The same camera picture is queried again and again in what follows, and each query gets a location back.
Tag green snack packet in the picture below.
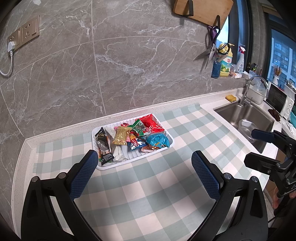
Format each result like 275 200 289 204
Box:
128 120 148 136

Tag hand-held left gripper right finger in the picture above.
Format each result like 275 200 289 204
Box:
187 150 269 241

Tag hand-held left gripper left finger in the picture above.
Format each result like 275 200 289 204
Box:
21 149 102 241

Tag yellow detergent bottle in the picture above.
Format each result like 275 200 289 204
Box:
217 42 234 77

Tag person's right hand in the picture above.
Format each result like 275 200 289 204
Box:
272 189 296 216

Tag navy snack packet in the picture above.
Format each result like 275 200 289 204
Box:
127 139 148 151

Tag black snack packet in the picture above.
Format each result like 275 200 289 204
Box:
95 127 110 150

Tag white microwave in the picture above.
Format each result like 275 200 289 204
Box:
265 82 296 120

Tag white plastic container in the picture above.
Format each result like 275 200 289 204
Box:
248 81 266 105

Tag gold wall socket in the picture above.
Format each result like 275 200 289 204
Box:
7 29 22 50
21 15 40 42

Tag wooden cutting board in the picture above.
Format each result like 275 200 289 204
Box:
173 0 234 30

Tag gold snack packet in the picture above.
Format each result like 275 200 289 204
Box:
112 126 132 146

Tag glass bowl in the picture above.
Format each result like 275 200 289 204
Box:
238 119 257 137

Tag white spray bottle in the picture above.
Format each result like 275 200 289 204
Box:
235 46 247 74

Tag light blue snack packet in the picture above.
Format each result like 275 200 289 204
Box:
145 133 171 149

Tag window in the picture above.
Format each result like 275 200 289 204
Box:
228 0 296 88

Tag long white snack packet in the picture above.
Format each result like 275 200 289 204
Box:
105 127 129 162

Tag dark brown cloth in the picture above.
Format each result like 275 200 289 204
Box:
269 109 281 122

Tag white utensil holder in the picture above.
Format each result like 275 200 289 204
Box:
272 65 282 86

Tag kitchen scissors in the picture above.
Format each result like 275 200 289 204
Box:
194 25 220 72

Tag blue holder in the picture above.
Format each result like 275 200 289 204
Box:
211 61 221 78

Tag steel faucet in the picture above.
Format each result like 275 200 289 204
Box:
239 76 269 106

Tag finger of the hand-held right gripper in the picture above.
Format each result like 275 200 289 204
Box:
244 152 282 176
252 129 296 149

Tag green white checked tablecloth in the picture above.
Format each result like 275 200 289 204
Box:
32 103 280 241

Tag white plastic tray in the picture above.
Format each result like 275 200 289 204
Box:
92 113 175 171

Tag large red snack packet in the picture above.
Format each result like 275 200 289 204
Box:
135 116 165 135

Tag white power cable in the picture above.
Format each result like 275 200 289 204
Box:
0 52 14 76

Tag steel sink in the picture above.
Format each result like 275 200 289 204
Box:
213 102 281 153

